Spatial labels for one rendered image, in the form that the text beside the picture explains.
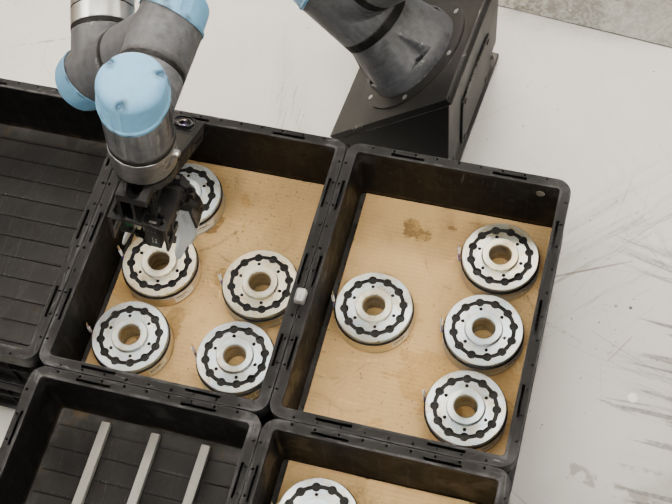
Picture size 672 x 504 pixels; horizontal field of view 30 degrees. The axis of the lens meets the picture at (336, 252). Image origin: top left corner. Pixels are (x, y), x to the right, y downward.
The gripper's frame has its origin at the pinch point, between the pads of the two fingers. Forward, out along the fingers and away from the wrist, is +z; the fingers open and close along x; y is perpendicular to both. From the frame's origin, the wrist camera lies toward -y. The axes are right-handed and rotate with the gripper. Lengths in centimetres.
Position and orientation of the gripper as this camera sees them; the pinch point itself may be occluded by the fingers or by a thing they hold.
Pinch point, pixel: (167, 228)
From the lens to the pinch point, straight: 160.3
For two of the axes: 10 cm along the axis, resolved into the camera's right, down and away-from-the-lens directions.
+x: 9.6, 2.5, -0.9
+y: -2.6, 8.5, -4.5
